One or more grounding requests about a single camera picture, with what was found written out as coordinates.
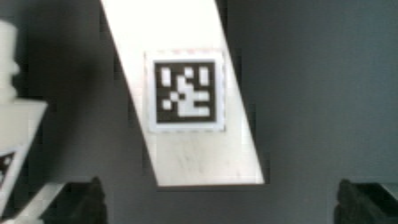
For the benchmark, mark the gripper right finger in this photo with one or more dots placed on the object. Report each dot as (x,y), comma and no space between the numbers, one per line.
(366,203)

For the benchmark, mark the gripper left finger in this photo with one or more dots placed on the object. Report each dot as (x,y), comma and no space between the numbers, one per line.
(67,203)

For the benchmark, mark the white stool leg left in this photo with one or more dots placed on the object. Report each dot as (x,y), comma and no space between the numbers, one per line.
(19,117)

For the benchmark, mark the white stool leg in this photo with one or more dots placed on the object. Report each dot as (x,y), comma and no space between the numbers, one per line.
(19,117)
(176,64)

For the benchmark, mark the white stool leg middle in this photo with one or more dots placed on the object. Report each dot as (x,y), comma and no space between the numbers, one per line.
(176,64)

